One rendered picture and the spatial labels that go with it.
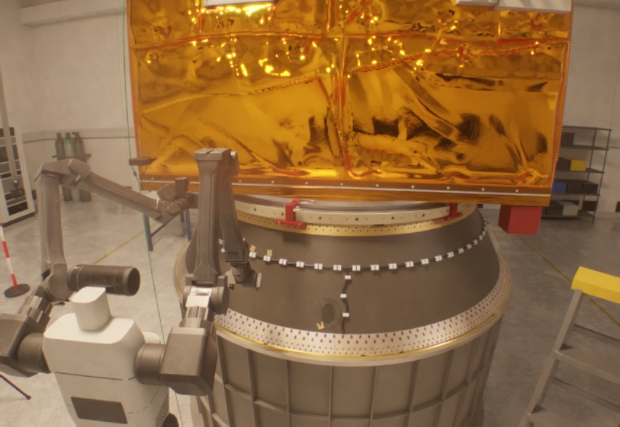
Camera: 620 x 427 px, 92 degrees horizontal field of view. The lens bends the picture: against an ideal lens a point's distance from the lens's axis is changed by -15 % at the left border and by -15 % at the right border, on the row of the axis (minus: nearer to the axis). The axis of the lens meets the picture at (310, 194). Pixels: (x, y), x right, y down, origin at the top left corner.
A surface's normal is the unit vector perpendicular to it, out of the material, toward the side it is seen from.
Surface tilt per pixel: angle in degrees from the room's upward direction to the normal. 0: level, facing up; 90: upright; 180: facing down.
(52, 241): 56
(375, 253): 62
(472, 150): 91
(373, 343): 43
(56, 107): 90
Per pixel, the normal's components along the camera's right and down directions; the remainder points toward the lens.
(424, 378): 0.29, 0.25
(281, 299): -0.31, -0.24
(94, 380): 0.00, 0.25
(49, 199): 0.76, -0.44
